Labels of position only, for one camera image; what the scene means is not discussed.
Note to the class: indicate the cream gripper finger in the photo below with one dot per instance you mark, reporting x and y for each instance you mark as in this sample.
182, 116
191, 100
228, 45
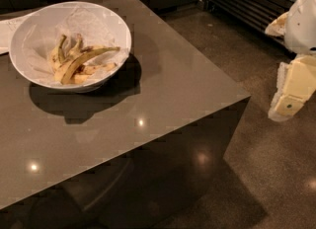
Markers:
277, 27
295, 84

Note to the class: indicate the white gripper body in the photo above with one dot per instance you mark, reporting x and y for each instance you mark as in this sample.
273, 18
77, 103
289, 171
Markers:
302, 26

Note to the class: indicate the yellow banana peel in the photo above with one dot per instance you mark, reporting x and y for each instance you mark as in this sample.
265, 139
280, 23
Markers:
70, 67

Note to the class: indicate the white paper napkin in bowl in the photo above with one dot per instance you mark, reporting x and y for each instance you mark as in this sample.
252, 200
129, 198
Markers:
89, 25

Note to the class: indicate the white ceramic bowl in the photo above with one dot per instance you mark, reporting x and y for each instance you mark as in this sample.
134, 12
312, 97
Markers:
108, 25

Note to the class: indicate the white paper on table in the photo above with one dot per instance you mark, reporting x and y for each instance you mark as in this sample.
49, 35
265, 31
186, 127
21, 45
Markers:
7, 29

